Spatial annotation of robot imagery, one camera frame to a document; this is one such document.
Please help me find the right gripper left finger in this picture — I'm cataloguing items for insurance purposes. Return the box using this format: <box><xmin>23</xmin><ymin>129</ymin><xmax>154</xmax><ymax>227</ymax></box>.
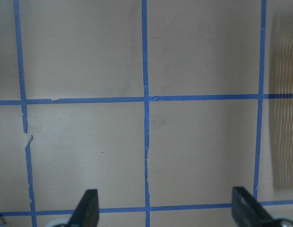
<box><xmin>46</xmin><ymin>189</ymin><xmax>100</xmax><ymax>227</ymax></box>

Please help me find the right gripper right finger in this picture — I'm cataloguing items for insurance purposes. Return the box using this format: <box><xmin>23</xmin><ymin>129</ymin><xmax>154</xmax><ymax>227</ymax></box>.
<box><xmin>231</xmin><ymin>186</ymin><xmax>293</xmax><ymax>227</ymax></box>

